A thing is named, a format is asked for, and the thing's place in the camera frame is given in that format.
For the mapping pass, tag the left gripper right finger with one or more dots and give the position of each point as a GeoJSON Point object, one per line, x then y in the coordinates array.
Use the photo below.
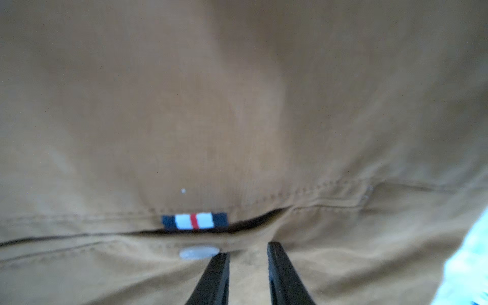
{"type": "Point", "coordinates": [285, 284]}

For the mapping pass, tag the brown long pants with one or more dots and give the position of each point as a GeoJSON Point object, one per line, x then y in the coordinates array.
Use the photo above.
{"type": "Point", "coordinates": [140, 138]}

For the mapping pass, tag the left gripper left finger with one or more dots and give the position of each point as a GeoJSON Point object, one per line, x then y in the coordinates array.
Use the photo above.
{"type": "Point", "coordinates": [213, 286]}

